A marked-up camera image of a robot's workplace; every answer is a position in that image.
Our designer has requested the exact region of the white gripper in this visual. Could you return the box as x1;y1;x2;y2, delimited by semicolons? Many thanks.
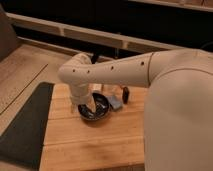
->
69;84;91;105

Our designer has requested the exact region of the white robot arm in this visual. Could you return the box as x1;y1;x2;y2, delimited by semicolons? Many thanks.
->
58;48;213;171

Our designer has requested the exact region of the black eraser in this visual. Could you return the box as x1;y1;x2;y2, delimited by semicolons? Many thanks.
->
122;87;130;104

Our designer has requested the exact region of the black round bowl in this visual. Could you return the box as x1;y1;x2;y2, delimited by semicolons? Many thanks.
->
78;93;110;121

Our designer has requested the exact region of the grey blue sponge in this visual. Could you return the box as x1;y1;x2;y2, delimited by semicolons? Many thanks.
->
107;95;123;111

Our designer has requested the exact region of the wooden slatted table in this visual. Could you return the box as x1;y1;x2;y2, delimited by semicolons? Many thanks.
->
39;84;147;171

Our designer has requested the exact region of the dark grey floor mat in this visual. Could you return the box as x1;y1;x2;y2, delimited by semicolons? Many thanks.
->
0;82;54;169

